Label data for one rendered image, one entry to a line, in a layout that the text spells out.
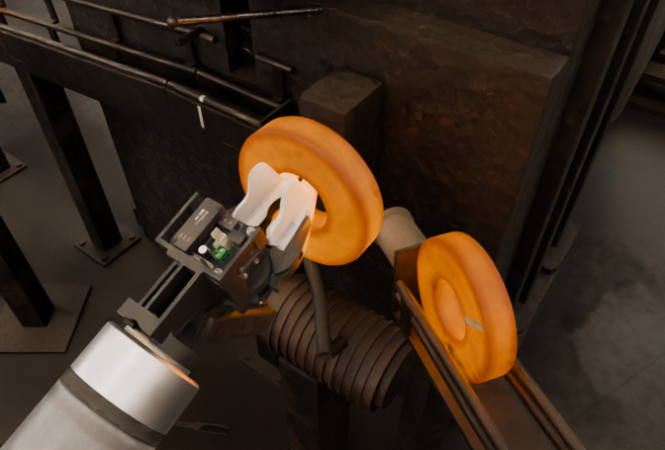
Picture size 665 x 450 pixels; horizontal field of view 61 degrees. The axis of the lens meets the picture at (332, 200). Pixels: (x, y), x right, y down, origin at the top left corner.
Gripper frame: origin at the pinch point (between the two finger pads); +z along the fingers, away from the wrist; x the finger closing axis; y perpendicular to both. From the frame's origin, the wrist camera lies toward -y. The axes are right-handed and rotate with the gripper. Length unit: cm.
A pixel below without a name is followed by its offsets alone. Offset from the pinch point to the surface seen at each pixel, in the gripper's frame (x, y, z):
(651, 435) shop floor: -53, -95, 25
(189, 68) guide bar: 43, -21, 18
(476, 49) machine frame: -4.6, -4.9, 27.1
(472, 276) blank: -17.0, -6.6, 1.6
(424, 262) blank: -10.4, -14.4, 3.8
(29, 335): 78, -78, -35
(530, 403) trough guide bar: -26.5, -16.5, -3.6
